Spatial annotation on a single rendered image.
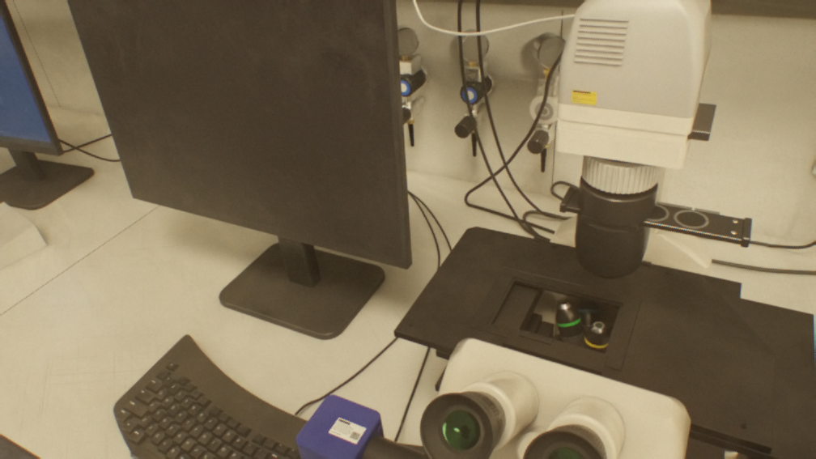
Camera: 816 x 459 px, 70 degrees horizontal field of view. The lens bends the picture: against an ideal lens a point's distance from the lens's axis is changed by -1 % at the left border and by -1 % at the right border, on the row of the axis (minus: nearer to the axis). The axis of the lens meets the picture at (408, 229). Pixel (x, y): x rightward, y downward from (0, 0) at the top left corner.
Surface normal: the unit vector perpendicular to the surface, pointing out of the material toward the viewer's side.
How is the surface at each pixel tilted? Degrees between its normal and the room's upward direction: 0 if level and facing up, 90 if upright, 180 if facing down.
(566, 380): 0
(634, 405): 0
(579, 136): 90
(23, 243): 88
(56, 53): 90
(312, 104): 86
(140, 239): 0
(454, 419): 47
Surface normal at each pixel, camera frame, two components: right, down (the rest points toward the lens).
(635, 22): -0.46, 0.28
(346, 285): -0.09, -0.82
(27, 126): -0.39, 0.50
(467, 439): -0.36, -0.03
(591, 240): -0.72, 0.45
